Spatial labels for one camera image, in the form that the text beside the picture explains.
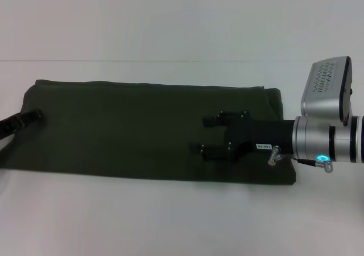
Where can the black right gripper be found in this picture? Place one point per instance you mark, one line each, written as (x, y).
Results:
(261, 136)

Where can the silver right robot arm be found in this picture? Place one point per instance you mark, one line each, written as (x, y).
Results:
(327, 139)

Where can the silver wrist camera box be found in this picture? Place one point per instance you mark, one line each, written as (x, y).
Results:
(321, 92)

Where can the dark green t-shirt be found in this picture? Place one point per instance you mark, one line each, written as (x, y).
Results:
(113, 133)

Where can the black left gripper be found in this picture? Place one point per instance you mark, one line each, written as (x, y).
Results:
(10, 126)

